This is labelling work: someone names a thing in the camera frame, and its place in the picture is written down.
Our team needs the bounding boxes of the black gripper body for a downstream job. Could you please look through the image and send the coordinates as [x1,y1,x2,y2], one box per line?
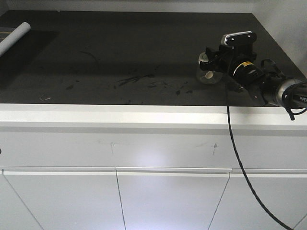
[219,45,267,107]

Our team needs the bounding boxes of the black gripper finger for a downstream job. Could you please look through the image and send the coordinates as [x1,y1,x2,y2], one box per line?
[205,47,222,59]
[199,57,224,72]

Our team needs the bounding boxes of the glass jar with white lid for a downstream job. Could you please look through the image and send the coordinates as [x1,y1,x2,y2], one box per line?
[196,52,223,85]

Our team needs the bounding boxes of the black and silver arm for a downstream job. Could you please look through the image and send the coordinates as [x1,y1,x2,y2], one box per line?
[198,45,307,120]

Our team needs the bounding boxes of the white fume hood base cabinet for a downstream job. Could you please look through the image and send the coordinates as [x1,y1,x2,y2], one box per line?
[0,104,307,230]

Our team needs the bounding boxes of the rolled dark poster mat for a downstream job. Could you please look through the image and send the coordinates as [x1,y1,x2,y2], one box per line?
[0,22,31,56]

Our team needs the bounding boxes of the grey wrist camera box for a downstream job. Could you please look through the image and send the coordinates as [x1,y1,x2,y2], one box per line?
[219,31,257,51]

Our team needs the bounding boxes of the black camera cable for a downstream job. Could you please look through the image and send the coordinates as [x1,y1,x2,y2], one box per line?
[225,87,295,230]

